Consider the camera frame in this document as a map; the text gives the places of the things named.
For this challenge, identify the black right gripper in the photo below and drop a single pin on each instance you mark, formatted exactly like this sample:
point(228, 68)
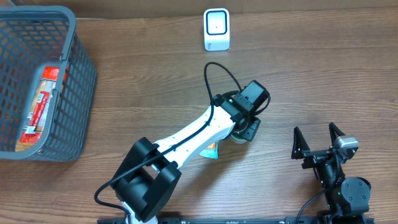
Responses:
point(318, 154)

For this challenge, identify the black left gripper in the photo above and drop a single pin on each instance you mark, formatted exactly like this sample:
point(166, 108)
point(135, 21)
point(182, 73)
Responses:
point(252, 131)

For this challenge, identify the green lidded jar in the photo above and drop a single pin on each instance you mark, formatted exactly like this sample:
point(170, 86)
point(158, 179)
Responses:
point(238, 140)

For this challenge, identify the teal snack pouch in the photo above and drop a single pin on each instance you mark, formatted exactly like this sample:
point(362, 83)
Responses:
point(211, 151)

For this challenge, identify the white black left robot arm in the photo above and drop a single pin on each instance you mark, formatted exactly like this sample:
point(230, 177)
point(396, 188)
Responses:
point(147, 177)

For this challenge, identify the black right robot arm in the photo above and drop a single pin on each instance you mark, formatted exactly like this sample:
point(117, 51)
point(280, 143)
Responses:
point(347, 198)

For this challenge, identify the white barcode scanner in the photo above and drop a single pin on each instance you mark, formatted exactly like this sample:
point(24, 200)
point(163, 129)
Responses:
point(216, 29)

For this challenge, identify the red snack package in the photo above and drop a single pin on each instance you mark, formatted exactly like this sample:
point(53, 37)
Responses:
point(36, 118)

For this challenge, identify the grey plastic mesh basket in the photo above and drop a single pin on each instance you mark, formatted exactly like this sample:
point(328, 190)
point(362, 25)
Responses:
point(32, 38)

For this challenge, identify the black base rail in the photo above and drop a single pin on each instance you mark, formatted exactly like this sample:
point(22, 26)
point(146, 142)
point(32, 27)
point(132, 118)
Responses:
point(286, 220)

